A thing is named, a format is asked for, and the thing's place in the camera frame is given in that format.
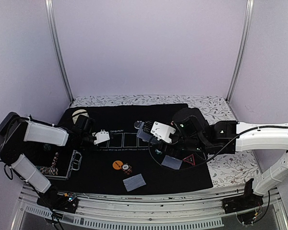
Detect black round dealer button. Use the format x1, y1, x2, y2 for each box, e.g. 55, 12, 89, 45
134, 121, 143, 129

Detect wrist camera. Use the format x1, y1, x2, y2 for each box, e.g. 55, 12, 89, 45
150, 122, 176, 144
92, 130, 110, 145

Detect triangular all in button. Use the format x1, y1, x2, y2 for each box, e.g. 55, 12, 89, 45
182, 154, 195, 166

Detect red black chip stack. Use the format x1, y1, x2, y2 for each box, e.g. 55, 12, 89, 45
122, 163, 132, 175

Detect aluminium frame post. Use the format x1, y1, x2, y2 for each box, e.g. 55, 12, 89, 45
226, 0, 254, 104
45, 0, 74, 103

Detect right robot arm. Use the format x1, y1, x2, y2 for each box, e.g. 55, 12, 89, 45
150, 107, 288, 209

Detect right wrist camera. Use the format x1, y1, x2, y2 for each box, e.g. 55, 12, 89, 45
150, 122, 176, 144

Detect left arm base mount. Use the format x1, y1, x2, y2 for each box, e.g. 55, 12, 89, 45
36, 190, 79, 214

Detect left aluminium frame post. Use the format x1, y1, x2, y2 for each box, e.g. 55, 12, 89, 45
45, 0, 74, 103

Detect orange big blind button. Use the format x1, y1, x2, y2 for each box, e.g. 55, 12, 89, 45
112, 160, 124, 170

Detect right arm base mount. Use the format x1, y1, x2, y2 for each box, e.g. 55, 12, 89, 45
222, 180, 264, 225

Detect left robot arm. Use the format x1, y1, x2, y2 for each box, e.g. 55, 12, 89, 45
0, 111, 100, 208

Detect lower poker chip row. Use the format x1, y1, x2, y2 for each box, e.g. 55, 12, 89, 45
36, 166, 59, 176

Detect upper poker chip row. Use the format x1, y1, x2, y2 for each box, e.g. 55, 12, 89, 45
43, 144, 51, 151

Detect dealt cards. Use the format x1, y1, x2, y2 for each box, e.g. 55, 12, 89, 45
161, 155, 182, 170
123, 174, 146, 192

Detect aluminium poker chip case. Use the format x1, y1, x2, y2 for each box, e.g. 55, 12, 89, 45
37, 150, 83, 180

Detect poker chip row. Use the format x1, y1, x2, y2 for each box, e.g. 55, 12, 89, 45
36, 166, 59, 176
43, 144, 51, 151

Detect cream ceramic mug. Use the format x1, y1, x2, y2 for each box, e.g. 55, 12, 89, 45
72, 109, 88, 118

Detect blue playing card deck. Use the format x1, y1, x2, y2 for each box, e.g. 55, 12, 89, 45
137, 127, 153, 142

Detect floral patterned tablecloth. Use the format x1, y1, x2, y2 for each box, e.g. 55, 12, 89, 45
70, 95, 260, 188

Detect black poker felt mat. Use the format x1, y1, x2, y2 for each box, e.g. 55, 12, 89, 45
47, 103, 213, 196

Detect green poker chip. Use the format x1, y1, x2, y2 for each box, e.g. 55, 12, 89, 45
155, 149, 163, 155

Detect right aluminium frame post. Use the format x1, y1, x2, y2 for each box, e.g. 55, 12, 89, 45
226, 0, 254, 104

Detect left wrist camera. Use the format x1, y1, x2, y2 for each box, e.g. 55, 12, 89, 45
92, 130, 110, 145

